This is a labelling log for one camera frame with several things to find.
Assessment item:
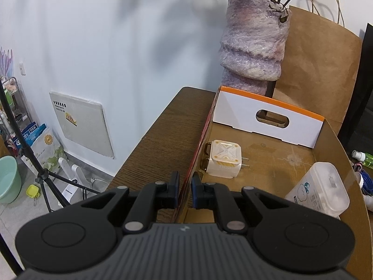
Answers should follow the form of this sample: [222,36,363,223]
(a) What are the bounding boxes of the black paper bag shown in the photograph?
[336,22,373,158]

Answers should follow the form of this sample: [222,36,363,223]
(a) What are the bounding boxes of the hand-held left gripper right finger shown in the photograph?
[191,171,287,235]

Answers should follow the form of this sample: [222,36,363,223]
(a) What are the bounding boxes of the purple decoration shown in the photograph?
[0,46,14,78]

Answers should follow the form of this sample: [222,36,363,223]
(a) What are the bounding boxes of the white handheld vacuum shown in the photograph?
[57,157,94,209]

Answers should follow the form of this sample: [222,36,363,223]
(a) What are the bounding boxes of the blue cable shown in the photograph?
[352,163,373,210]

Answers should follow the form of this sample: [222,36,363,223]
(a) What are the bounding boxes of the clear cotton swab box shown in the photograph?
[284,162,350,219]

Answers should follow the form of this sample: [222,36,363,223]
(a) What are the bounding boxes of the purple textured vase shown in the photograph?
[219,0,292,98]

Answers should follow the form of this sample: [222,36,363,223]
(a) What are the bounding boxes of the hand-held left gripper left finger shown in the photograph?
[79,171,181,234]

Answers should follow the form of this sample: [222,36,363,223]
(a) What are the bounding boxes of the green spray bottle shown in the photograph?
[351,150,373,170]

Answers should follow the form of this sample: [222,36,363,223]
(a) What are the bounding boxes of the wire storage rack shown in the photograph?
[0,76,32,152]

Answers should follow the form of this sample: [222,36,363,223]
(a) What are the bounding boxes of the white wall panel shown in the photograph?
[49,91,115,160]

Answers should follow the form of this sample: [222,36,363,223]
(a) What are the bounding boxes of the small yellow case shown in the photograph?
[26,184,41,200]

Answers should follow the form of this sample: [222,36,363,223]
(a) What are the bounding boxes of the brown paper bag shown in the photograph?
[272,0,363,136]

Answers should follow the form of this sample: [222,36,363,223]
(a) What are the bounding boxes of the white bag with green print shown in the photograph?
[22,126,68,178]

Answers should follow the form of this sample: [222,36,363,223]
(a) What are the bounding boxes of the white power adapter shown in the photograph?
[201,139,251,179]

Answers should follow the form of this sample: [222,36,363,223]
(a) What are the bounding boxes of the orange cardboard box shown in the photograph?
[170,85,368,225]

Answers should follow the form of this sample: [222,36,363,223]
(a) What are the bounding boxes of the green plastic basin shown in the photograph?
[0,155,22,205]

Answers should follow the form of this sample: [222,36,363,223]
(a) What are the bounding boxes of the black light stand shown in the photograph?
[0,87,101,276]

